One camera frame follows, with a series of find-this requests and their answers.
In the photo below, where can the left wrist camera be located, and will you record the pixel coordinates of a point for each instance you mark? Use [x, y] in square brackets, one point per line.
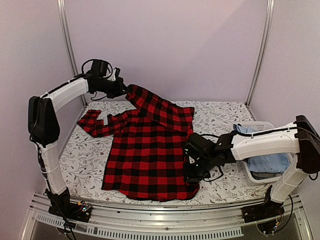
[104, 70]

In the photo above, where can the aluminium front rail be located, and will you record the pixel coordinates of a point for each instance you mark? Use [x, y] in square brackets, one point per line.
[126, 221]

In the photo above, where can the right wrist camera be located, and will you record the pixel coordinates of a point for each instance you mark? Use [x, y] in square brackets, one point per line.
[197, 147]

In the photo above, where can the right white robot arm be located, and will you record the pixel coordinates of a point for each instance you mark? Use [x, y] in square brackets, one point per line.
[298, 138]

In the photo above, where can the light blue collared shirt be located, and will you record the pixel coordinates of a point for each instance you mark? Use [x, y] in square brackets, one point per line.
[268, 164]

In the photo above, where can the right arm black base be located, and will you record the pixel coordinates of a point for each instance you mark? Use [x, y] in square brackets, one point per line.
[265, 210]

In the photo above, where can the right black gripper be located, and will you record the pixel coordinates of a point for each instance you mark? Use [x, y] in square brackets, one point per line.
[189, 177]

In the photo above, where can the white plastic laundry basket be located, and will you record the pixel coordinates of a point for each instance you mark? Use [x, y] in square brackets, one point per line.
[256, 126]

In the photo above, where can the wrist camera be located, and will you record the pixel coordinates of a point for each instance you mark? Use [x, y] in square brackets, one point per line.
[197, 147]
[104, 70]

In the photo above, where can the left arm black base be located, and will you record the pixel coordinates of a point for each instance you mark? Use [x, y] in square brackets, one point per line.
[60, 205]

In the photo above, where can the right aluminium frame post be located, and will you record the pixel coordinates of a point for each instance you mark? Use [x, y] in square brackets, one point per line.
[270, 5]

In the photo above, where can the red black plaid shirt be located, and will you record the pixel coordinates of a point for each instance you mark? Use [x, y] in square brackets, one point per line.
[146, 159]

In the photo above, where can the aluminium frame post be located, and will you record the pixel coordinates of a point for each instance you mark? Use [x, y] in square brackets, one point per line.
[62, 13]
[270, 5]

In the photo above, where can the left aluminium frame post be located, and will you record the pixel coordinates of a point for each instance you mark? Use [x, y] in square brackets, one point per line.
[62, 13]

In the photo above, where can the floral patterned table cloth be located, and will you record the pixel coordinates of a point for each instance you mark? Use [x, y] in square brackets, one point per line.
[83, 158]

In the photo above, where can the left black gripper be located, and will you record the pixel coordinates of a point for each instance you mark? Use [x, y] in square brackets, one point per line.
[120, 86]

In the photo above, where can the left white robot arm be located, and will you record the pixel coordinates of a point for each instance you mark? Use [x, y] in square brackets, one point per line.
[43, 125]

